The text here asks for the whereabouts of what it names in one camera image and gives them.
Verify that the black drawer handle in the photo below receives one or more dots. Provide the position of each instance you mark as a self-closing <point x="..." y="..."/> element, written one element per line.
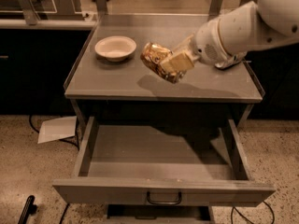
<point x="164" y="199"/>

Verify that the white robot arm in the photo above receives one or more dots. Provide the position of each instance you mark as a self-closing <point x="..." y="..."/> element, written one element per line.
<point x="225" y="40"/>

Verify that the open grey top drawer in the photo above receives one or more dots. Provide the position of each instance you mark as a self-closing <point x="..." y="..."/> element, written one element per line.
<point x="119" y="164"/>

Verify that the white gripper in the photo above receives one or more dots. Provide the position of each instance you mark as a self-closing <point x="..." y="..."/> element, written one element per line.
<point x="206" y="46"/>

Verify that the grey counter cabinet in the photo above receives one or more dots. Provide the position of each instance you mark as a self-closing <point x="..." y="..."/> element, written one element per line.
<point x="96" y="79"/>

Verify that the silver green soda can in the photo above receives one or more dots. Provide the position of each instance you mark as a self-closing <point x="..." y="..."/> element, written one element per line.
<point x="226" y="64"/>

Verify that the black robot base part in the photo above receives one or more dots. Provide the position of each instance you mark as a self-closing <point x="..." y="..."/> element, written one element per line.
<point x="28" y="209"/>

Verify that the white paper sheet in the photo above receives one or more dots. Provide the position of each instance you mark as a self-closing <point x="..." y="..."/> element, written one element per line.
<point x="56" y="129"/>

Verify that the white bowl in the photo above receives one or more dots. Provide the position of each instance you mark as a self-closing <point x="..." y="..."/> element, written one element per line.
<point x="115" y="48"/>

